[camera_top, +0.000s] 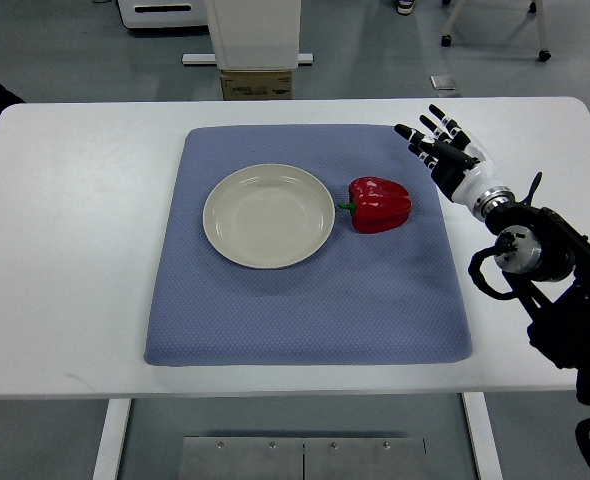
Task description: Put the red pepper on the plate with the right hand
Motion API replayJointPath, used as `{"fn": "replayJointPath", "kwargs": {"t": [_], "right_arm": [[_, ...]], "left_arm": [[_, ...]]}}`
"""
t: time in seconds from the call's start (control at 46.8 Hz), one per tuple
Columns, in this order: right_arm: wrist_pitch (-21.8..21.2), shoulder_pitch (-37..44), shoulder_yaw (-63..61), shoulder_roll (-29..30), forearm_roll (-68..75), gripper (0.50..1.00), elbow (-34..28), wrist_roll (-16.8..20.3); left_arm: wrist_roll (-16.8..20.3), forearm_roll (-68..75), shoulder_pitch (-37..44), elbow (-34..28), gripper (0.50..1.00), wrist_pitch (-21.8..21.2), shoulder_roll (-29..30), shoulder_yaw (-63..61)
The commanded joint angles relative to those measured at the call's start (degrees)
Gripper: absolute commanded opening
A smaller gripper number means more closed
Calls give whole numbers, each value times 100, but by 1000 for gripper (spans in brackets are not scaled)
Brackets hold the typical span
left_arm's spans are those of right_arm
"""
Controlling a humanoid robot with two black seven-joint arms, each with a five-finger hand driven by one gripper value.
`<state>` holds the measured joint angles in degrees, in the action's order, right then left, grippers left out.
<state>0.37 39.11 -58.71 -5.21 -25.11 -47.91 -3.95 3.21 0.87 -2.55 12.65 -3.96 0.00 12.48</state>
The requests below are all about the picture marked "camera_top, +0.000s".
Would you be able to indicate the right white table leg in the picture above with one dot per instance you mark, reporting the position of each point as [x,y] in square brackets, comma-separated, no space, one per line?
[481,436]

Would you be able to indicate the blue quilted mat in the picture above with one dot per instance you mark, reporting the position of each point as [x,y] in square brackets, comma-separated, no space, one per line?
[353,299]

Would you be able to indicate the white machine column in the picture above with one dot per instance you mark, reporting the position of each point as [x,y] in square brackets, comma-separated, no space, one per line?
[252,36]

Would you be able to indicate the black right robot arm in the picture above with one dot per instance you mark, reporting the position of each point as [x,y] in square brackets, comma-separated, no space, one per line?
[539,259]

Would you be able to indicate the shoe in background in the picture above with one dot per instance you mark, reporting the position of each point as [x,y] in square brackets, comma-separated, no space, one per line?
[405,7]

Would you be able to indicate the cream round plate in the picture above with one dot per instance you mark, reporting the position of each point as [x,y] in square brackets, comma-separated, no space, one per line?
[268,216]

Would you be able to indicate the cardboard box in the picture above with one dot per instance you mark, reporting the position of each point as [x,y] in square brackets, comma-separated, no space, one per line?
[256,85]

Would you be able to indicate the red bell pepper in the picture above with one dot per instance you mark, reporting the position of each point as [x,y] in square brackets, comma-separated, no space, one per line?
[377,205]

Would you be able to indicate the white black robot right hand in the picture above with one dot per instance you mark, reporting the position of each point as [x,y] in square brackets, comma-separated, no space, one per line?
[461,169]

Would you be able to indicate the white table leg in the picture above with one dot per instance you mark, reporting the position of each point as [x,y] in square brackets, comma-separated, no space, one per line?
[112,440]
[481,436]

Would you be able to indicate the white cabinet with handle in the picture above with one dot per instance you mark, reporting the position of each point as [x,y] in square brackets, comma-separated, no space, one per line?
[153,14]

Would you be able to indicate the metal floor plate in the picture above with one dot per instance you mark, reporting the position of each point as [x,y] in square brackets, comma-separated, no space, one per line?
[303,458]

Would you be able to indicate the small grey floor socket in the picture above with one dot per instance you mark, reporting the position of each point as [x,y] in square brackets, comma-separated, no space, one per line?
[444,86]

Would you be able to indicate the left white table leg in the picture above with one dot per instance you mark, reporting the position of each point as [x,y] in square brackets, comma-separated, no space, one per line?
[112,440]

